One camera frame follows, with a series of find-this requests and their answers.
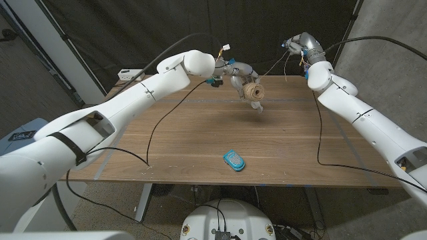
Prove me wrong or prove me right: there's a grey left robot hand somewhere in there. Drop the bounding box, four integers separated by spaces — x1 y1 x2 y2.
215 59 261 101

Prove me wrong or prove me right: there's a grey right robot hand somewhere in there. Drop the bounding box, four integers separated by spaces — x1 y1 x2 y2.
282 31 327 65

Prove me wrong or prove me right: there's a brown twine spool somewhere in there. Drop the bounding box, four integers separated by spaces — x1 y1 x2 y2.
242 82 266 102

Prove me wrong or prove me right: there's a brown twine strand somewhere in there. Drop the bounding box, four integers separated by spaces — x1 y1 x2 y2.
260 49 291 83

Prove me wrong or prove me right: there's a blue oval scrubber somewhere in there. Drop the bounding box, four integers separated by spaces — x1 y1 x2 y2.
222 149 246 173

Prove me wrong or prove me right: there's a black backdrop curtain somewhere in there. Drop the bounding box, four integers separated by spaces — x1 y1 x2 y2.
39 0 360 93

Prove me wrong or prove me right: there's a black ribbed disc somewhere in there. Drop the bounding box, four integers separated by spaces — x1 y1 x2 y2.
149 183 176 198

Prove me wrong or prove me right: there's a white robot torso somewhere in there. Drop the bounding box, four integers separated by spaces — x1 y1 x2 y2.
179 199 277 240

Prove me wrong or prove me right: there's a white table leg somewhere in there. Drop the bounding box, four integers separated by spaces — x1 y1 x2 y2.
134 183 154 223

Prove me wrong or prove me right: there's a blue plastic container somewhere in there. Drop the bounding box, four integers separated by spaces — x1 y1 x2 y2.
0 117 47 156

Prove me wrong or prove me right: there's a black flat device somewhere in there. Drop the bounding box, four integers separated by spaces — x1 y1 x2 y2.
8 130 37 142

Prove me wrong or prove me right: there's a black backdrop frame pole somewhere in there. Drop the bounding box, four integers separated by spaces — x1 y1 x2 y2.
328 0 364 76
33 0 108 97

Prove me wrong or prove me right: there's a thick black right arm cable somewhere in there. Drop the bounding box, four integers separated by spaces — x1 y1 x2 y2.
323 35 427 61

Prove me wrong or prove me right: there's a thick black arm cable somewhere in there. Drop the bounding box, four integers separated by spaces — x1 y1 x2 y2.
323 35 427 61
51 32 223 231

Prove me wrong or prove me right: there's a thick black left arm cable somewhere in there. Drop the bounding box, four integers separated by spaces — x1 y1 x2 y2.
51 32 223 231

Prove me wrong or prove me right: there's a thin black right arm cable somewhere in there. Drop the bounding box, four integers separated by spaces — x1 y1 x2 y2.
312 89 427 194

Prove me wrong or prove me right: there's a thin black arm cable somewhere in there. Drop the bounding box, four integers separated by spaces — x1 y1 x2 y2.
312 89 427 194
65 79 209 240

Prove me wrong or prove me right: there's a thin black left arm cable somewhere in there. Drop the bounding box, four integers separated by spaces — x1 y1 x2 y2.
65 79 209 240

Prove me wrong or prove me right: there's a black torso cable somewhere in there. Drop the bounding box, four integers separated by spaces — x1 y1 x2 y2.
199 199 228 231

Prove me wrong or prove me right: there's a black floor cable bundle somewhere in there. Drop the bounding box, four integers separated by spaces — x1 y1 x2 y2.
273 223 323 240

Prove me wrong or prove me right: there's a dark grey wall rail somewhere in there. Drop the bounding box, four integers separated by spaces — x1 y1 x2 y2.
0 3 84 107

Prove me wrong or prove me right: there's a black wall fixture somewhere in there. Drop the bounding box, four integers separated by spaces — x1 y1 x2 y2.
0 28 19 43

